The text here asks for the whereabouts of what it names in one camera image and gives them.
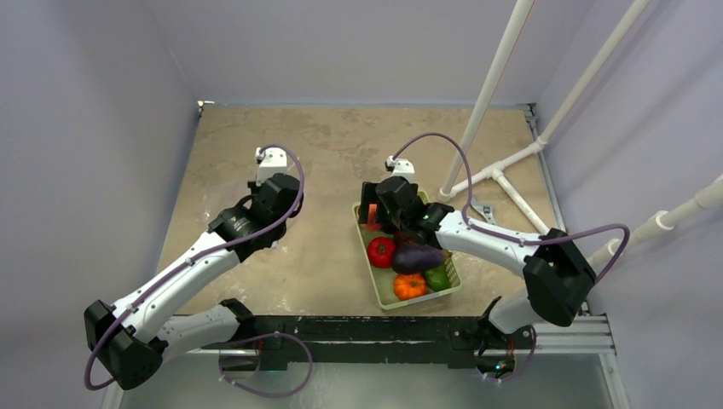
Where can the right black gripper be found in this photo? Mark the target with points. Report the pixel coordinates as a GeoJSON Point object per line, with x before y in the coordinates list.
{"type": "Point", "coordinates": [378, 199]}

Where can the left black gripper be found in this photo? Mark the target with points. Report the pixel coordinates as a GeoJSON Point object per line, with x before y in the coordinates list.
{"type": "Point", "coordinates": [254, 189]}

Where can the peach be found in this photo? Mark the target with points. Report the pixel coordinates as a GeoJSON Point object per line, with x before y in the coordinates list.
{"type": "Point", "coordinates": [372, 222]}

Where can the dark red apple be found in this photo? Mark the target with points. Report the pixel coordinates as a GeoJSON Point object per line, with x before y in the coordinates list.
{"type": "Point", "coordinates": [401, 238]}

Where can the red tomato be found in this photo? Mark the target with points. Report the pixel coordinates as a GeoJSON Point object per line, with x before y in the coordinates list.
{"type": "Point", "coordinates": [380, 252]}

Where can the purple eggplant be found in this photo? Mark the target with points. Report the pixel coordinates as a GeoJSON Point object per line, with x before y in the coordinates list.
{"type": "Point", "coordinates": [412, 258]}

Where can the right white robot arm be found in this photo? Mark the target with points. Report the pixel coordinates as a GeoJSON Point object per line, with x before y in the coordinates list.
{"type": "Point", "coordinates": [557, 277]}

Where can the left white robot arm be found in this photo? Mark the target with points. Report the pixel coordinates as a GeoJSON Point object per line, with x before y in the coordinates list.
{"type": "Point", "coordinates": [127, 338]}

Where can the green plastic basket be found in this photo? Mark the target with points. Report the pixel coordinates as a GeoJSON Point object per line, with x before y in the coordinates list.
{"type": "Point", "coordinates": [383, 278]}

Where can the small orange pumpkin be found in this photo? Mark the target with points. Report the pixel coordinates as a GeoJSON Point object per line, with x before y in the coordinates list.
{"type": "Point", "coordinates": [409, 286]}

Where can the green orange mango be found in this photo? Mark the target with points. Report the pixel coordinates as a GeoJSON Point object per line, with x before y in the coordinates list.
{"type": "Point", "coordinates": [437, 279]}

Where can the metal adjustable wrench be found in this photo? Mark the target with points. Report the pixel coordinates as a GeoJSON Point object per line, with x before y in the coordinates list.
{"type": "Point", "coordinates": [485, 210]}

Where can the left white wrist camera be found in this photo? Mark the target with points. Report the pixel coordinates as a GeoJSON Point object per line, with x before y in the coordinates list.
{"type": "Point", "coordinates": [270, 161]}

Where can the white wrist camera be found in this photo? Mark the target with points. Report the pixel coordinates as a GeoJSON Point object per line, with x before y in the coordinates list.
{"type": "Point", "coordinates": [400, 167]}
{"type": "Point", "coordinates": [270, 161]}

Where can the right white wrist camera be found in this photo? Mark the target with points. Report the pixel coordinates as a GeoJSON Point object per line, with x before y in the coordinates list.
{"type": "Point", "coordinates": [400, 167]}

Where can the black base frame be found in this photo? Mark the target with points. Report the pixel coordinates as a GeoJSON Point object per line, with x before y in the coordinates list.
{"type": "Point", "coordinates": [458, 342]}

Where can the white pipe frame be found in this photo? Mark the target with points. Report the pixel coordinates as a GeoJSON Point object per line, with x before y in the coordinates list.
{"type": "Point", "coordinates": [709, 197]}

